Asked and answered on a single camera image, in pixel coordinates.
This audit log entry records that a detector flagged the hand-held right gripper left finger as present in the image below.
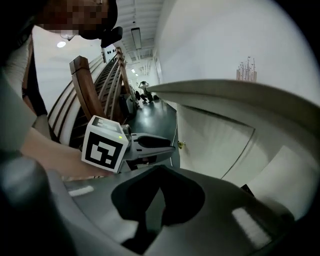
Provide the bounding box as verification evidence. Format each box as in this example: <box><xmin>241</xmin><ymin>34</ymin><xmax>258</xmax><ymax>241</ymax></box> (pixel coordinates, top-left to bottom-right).
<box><xmin>62</xmin><ymin>164</ymin><xmax>163</xmax><ymax>245</ymax></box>

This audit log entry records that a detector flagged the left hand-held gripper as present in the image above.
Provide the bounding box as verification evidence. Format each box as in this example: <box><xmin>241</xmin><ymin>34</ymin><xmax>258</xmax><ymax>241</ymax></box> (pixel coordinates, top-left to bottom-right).
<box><xmin>80</xmin><ymin>114</ymin><xmax>176</xmax><ymax>174</ymax></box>

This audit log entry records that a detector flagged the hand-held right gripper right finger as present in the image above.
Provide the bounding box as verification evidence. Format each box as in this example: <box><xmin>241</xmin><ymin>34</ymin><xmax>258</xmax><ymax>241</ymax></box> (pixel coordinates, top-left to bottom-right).
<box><xmin>147</xmin><ymin>164</ymin><xmax>298</xmax><ymax>256</ymax></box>

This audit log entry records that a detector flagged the wooden stair railing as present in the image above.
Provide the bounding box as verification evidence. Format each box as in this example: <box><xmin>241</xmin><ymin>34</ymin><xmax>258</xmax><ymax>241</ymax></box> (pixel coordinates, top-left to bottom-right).
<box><xmin>47</xmin><ymin>46</ymin><xmax>136</xmax><ymax>148</ymax></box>

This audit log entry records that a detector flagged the long ceiling light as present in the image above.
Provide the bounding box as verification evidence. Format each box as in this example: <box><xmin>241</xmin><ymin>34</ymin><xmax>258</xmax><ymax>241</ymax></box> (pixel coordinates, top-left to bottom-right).
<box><xmin>130</xmin><ymin>27</ymin><xmax>142</xmax><ymax>50</ymax></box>

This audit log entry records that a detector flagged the person's white shirt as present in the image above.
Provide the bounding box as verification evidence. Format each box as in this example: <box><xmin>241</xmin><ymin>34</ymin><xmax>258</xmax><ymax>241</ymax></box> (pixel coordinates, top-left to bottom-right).
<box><xmin>0</xmin><ymin>32</ymin><xmax>38</xmax><ymax>153</ymax></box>

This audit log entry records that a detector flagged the wooden block twig decoration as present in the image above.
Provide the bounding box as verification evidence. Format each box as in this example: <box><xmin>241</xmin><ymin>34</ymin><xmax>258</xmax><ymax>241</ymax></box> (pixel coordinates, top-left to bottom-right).
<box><xmin>235</xmin><ymin>56</ymin><xmax>258</xmax><ymax>82</ymax></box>

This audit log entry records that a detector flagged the person's head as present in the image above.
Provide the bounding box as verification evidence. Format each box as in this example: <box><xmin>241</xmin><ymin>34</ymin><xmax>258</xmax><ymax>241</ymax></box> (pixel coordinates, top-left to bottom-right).
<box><xmin>32</xmin><ymin>0</ymin><xmax>118</xmax><ymax>41</ymax></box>

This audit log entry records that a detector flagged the white cable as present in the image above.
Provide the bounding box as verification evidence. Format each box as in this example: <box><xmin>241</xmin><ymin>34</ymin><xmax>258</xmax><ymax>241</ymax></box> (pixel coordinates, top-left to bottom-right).
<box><xmin>169</xmin><ymin>111</ymin><xmax>179</xmax><ymax>167</ymax></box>

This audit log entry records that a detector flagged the wooden newel post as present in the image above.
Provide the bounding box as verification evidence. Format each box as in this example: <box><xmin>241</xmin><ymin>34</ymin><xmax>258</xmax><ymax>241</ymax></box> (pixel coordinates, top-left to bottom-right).
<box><xmin>69</xmin><ymin>55</ymin><xmax>106</xmax><ymax>121</ymax></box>

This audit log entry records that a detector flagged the white wall panel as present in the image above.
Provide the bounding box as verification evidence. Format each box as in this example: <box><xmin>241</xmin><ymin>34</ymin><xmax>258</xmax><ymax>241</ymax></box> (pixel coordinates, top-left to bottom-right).
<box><xmin>101</xmin><ymin>46</ymin><xmax>118</xmax><ymax>64</ymax></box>

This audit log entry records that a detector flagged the black head-worn camera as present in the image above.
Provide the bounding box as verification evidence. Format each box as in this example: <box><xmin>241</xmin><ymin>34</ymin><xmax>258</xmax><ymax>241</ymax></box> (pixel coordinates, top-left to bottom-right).
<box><xmin>100</xmin><ymin>26</ymin><xmax>124</xmax><ymax>48</ymax></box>

